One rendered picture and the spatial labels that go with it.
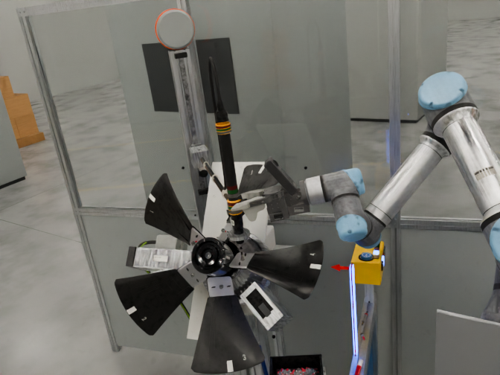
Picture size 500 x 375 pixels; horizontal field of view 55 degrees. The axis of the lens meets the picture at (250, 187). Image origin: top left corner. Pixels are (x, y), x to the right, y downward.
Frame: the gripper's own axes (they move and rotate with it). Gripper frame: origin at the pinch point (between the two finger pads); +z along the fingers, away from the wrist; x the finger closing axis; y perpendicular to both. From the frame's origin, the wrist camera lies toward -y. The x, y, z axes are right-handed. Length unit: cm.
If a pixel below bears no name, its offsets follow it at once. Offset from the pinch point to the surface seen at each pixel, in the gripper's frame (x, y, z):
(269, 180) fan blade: 22.2, 2.3, -7.5
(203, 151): 64, -5, 23
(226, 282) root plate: 11.0, 29.4, 13.4
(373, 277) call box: 26, 46, -33
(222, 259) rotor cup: 7.4, 19.7, 11.1
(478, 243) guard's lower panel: 67, 61, -79
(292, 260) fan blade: 9.2, 25.4, -9.6
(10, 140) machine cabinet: 463, -16, 385
